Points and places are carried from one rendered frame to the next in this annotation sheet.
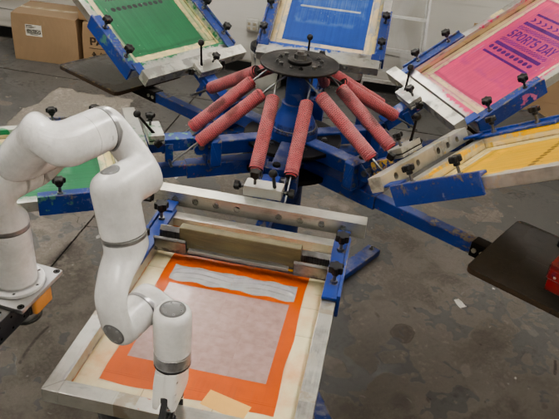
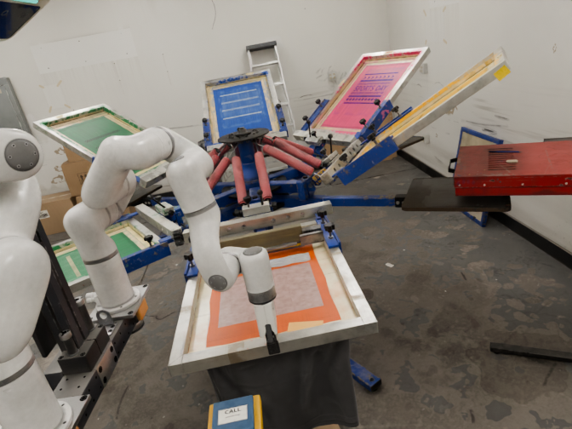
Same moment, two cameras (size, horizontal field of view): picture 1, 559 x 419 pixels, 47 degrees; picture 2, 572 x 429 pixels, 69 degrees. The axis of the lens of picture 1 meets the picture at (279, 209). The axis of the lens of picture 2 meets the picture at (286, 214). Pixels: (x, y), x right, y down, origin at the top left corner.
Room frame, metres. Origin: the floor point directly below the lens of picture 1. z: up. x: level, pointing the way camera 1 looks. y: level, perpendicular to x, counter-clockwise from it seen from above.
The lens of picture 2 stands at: (-0.01, 0.26, 1.76)
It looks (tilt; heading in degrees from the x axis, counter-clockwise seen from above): 22 degrees down; 349
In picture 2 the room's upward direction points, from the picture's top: 11 degrees counter-clockwise
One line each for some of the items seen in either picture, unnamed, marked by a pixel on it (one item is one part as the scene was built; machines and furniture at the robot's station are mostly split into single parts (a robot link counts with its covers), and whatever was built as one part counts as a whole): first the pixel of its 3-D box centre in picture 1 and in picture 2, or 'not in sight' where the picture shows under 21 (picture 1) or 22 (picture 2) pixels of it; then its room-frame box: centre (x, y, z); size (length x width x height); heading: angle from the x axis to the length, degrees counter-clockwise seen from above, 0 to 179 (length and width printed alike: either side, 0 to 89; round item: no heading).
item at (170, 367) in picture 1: (173, 352); (260, 288); (0.94, 0.18, 1.17); 0.09 x 0.07 x 0.03; 171
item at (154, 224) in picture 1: (152, 239); (196, 262); (1.58, 0.37, 0.98); 0.30 x 0.05 x 0.07; 172
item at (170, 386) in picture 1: (172, 377); (265, 310); (0.93, 0.19, 1.11); 0.10 x 0.07 x 0.11; 171
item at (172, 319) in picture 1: (159, 319); (243, 267); (0.96, 0.22, 1.23); 0.15 x 0.10 x 0.11; 67
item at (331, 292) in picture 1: (336, 273); (328, 235); (1.50, -0.18, 0.98); 0.30 x 0.05 x 0.07; 172
